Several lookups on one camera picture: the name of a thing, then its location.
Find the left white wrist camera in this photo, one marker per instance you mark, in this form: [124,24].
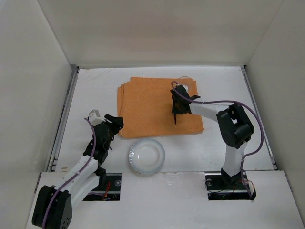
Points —
[95,118]

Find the white round plate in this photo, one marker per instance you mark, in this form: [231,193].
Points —
[146,156]

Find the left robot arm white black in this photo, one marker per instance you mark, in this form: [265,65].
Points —
[54,204]

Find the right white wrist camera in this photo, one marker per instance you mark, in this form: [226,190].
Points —
[186,87]

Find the aluminium table rail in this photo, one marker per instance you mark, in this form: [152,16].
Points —
[266,142]
[55,150]

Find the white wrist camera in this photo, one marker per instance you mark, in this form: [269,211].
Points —
[186,87]
[95,118]

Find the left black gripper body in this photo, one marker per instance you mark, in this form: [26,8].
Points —
[110,125]

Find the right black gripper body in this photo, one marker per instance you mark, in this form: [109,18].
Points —
[177,109]

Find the orange cloth placemat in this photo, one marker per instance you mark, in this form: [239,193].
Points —
[146,107]

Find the right aluminium table rail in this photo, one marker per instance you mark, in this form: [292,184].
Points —
[266,142]

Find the left aluminium table rail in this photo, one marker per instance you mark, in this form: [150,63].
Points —
[55,150]

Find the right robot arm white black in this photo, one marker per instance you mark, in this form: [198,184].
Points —
[235,127]

